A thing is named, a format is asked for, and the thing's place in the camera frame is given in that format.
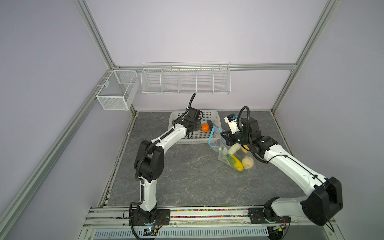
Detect small yellow lemon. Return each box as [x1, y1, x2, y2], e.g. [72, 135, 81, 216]
[242, 145, 250, 154]

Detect white perforated plastic basket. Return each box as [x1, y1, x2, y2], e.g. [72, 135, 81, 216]
[176, 110, 222, 145]

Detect clear zip bag blue zipper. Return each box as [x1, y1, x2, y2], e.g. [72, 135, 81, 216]
[208, 126, 257, 172]

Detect beige round potato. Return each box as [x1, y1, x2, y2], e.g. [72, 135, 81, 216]
[242, 156, 255, 170]

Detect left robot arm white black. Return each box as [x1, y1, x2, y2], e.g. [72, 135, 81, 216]
[130, 93, 204, 224]

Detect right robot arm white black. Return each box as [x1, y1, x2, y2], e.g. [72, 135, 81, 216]
[220, 106, 343, 226]

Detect orange tangerine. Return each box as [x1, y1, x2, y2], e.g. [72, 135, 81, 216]
[202, 124, 210, 132]

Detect white vent grille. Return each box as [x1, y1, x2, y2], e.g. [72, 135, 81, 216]
[93, 226, 270, 240]

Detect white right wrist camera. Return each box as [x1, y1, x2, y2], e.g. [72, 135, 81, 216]
[224, 114, 239, 134]

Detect white wire wall shelf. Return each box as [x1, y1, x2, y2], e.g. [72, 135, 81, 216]
[141, 62, 232, 95]

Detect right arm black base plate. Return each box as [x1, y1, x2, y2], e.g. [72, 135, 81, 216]
[247, 207, 291, 224]

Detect white mesh wall box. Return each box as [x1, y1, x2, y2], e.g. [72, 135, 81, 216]
[96, 70, 140, 111]

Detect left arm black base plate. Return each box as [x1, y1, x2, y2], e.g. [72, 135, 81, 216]
[132, 209, 171, 226]

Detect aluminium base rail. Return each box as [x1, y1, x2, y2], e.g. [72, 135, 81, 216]
[82, 204, 337, 230]

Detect aluminium frame profiles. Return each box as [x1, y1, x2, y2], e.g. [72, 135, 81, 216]
[0, 0, 343, 239]

